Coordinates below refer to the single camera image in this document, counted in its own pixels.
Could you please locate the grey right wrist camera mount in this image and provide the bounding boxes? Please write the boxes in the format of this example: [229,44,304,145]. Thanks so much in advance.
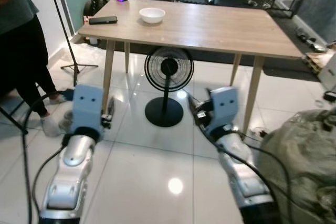
[208,87,240,133]

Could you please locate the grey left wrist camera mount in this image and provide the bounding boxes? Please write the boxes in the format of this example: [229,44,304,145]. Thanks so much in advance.
[70,84,104,134]

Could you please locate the light wooden dining table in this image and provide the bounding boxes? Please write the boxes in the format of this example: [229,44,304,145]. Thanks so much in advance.
[78,0,306,136]

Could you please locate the white floor power strip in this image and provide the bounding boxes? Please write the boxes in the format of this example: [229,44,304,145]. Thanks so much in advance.
[251,126,269,136]

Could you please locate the olive green fabric sack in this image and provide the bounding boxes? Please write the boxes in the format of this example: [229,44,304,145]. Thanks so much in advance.
[257,109,336,224]

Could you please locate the black bag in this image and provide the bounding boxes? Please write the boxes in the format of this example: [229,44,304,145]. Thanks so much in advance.
[83,0,112,18]

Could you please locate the person in dark trousers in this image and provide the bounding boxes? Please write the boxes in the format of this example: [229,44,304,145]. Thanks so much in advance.
[0,0,70,138]

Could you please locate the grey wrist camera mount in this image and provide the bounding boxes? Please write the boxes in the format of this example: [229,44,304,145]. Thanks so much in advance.
[70,84,104,134]
[208,87,240,133]

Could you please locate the dark pair of shoes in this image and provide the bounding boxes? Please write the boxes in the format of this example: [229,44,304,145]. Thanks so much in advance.
[296,27,318,52]

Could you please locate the black remote control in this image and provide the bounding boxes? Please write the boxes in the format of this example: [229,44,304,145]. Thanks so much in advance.
[89,16,118,26]

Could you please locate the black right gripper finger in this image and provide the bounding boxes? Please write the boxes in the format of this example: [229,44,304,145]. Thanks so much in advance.
[187,93,203,118]

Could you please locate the white drawer cabinet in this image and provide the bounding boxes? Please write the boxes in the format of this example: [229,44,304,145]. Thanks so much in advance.
[317,51,336,94]

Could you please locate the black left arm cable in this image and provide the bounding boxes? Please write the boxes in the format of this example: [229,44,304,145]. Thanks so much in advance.
[20,92,67,224]

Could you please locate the black pedestal fan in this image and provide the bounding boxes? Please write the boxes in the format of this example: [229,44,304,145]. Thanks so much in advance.
[144,46,195,128]

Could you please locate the white ceramic bowl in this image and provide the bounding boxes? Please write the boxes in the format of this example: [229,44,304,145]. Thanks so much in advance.
[139,7,166,25]

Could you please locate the black tripod stand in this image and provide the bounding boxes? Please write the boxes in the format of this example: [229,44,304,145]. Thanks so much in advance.
[44,0,99,87]

